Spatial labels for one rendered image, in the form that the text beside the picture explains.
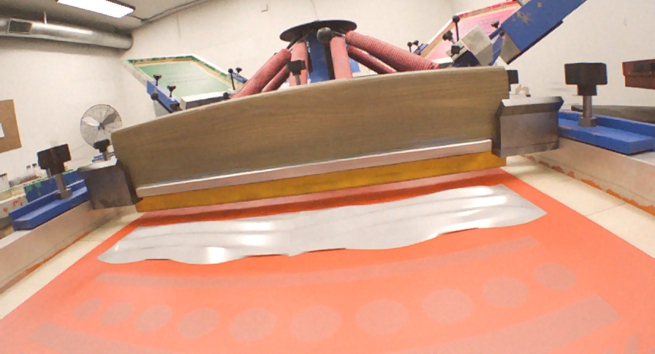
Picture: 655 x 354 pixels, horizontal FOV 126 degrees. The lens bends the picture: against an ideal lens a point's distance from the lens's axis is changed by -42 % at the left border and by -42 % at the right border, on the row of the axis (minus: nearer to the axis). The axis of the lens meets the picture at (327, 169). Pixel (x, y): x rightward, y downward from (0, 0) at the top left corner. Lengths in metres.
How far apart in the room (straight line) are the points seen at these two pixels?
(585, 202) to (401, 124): 0.17
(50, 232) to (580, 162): 0.51
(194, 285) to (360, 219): 0.12
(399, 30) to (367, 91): 4.36
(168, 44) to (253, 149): 5.12
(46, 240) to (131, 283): 0.15
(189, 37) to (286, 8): 1.67
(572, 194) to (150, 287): 0.31
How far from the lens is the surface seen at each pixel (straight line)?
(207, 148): 0.28
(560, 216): 0.22
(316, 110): 0.24
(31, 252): 0.34
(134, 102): 5.73
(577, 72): 0.30
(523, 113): 0.28
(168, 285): 0.19
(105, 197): 0.36
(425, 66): 0.87
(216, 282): 0.18
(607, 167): 0.28
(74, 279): 0.27
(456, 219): 0.20
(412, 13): 4.72
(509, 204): 0.23
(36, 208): 0.38
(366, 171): 0.26
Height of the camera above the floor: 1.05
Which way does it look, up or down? 14 degrees down
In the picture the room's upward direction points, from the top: 9 degrees counter-clockwise
